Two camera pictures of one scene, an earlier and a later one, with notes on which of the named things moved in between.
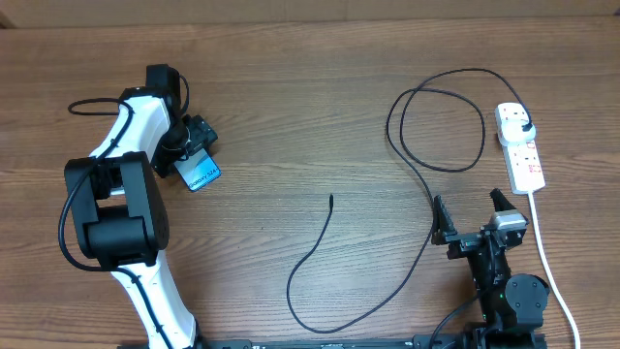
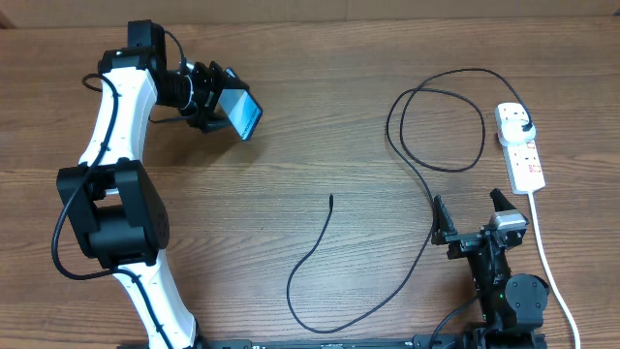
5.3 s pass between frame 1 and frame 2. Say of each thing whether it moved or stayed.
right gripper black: stayed
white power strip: stayed
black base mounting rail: stayed
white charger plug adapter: stayed
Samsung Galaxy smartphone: moved
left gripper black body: moved
